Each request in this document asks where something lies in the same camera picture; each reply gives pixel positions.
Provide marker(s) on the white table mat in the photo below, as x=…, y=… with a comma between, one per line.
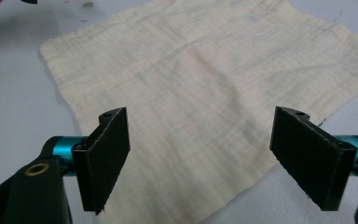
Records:
x=12, y=93

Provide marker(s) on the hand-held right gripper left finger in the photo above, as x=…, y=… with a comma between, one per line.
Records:
x=102, y=161

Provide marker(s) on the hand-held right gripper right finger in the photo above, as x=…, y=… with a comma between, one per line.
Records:
x=313, y=161

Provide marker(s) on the cream cloth with egg print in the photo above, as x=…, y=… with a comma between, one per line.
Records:
x=199, y=93

